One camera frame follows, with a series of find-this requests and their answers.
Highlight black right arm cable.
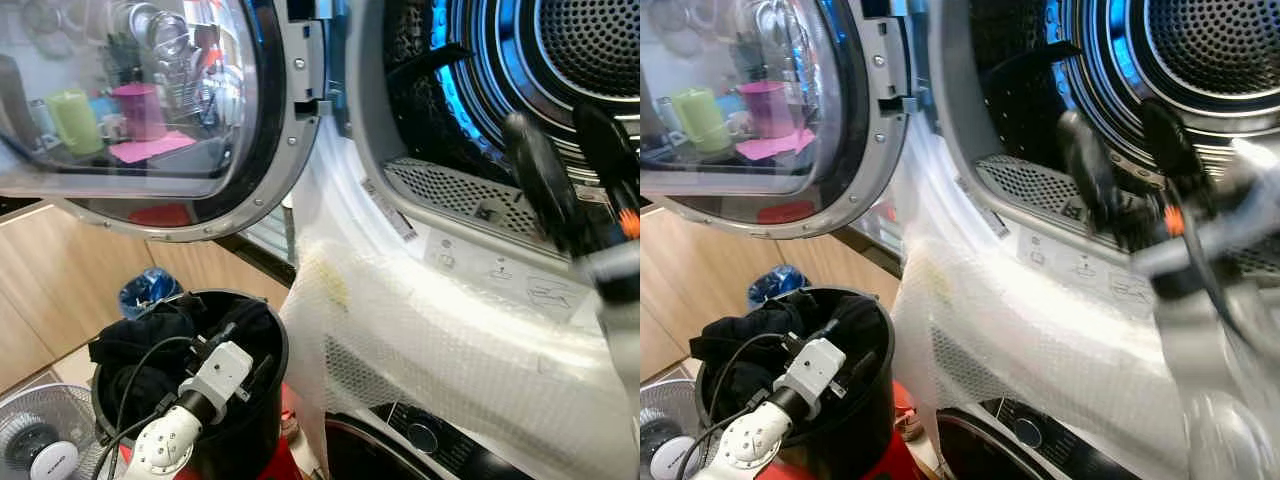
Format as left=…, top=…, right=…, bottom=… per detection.
left=1188, top=228, right=1256, bottom=341

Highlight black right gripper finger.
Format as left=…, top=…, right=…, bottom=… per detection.
left=1141, top=97, right=1214, bottom=212
left=574, top=99, right=641, bottom=213
left=503, top=111, right=589, bottom=253
left=1058, top=109, right=1133, bottom=233

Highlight blue plastic bag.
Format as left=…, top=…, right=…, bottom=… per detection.
left=118, top=267, right=185, bottom=321
left=745, top=263, right=810, bottom=310

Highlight white floor fan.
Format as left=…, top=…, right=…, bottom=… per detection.
left=0, top=383, right=103, bottom=480
left=640, top=380, right=707, bottom=480

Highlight round glass washer door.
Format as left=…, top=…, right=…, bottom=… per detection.
left=640, top=0, right=923, bottom=241
left=0, top=0, right=333, bottom=242

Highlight clear bubble wrap sheet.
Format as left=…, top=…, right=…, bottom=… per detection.
left=888, top=128, right=1201, bottom=480

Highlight black plastic bucket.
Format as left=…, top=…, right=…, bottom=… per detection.
left=92, top=289, right=291, bottom=480
left=695, top=287, right=897, bottom=480

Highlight light wooden cabinet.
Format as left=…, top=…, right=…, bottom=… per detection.
left=640, top=205, right=901, bottom=386
left=0, top=200, right=293, bottom=396

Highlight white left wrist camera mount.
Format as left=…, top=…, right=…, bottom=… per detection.
left=188, top=341, right=257, bottom=403
left=774, top=337, right=850, bottom=403

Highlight grey mesh lint filter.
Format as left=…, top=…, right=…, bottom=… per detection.
left=383, top=156, right=573, bottom=253
left=974, top=154, right=1136, bottom=253

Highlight red stool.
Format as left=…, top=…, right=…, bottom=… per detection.
left=118, top=383, right=307, bottom=480
left=700, top=378, right=923, bottom=480

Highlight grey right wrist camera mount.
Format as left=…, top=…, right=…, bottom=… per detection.
left=1133, top=138, right=1280, bottom=283
left=583, top=240, right=641, bottom=289

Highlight black clothes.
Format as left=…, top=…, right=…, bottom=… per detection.
left=88, top=298, right=277, bottom=426
left=688, top=291, right=883, bottom=423

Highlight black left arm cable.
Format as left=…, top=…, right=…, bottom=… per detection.
left=95, top=335, right=201, bottom=480
left=703, top=332, right=793, bottom=473

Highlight white front-load dryer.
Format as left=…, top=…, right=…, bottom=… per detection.
left=280, top=0, right=641, bottom=480
left=888, top=0, right=1280, bottom=480

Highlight perforated steel drum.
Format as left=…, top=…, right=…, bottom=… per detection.
left=430, top=0, right=641, bottom=191
left=1045, top=0, right=1280, bottom=186

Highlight black panel washing machine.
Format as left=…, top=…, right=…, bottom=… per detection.
left=320, top=400, right=536, bottom=480
left=935, top=400, right=1136, bottom=480

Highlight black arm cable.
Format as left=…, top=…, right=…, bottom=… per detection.
left=1188, top=228, right=1256, bottom=341
left=703, top=332, right=793, bottom=473
left=95, top=335, right=201, bottom=480

